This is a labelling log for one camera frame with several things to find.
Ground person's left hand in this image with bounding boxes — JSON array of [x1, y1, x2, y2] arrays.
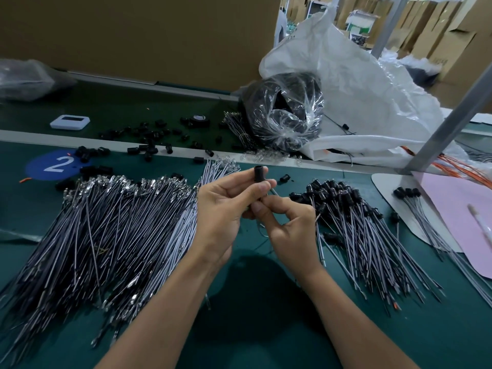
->
[[188, 167, 278, 262]]

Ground person's right hand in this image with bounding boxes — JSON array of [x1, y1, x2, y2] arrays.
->
[[250, 194, 324, 280]]

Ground pile of wires with black caps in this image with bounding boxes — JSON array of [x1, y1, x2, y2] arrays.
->
[[288, 179, 445, 311]]

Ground black plastic caps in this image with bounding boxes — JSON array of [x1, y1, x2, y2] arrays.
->
[[55, 115, 235, 189]]

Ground small bundle of capped wires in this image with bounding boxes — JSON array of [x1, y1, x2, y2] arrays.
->
[[392, 187, 492, 308]]

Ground pile of grey wires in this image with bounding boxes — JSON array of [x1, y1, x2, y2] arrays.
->
[[0, 157, 241, 366]]

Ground person's right forearm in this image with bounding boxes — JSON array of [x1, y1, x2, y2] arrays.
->
[[296, 261, 422, 369]]

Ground person's left forearm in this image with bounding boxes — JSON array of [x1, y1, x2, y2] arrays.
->
[[96, 253, 232, 369]]

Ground clear bag with black contents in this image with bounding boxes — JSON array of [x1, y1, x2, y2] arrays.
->
[[240, 71, 325, 153]]

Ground pink paper sheet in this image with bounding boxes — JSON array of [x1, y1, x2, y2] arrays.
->
[[411, 171, 492, 280]]

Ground large white plastic sack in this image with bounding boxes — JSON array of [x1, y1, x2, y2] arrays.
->
[[259, 7, 492, 170]]

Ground blue round number sticker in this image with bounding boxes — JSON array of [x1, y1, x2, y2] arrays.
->
[[25, 149, 86, 182]]

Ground small white timer device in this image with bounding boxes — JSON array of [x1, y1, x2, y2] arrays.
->
[[50, 114, 91, 131]]

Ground white pen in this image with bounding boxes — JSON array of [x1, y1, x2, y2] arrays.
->
[[467, 203, 492, 243]]

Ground brown cardboard panel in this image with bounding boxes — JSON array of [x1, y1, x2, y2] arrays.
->
[[0, 0, 281, 93]]

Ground clear plastic strip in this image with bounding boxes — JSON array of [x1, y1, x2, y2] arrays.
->
[[0, 229, 43, 243]]

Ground crumpled clear plastic bag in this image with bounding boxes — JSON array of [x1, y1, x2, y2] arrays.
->
[[0, 59, 76, 102]]

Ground stack of cardboard boxes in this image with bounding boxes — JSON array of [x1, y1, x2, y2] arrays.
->
[[411, 0, 492, 112]]

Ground bundle of orange wires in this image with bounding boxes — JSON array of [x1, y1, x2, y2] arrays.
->
[[400, 146, 492, 189]]

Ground grey metal frame post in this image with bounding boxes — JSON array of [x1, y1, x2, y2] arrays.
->
[[403, 65, 492, 174], [371, 0, 412, 58]]

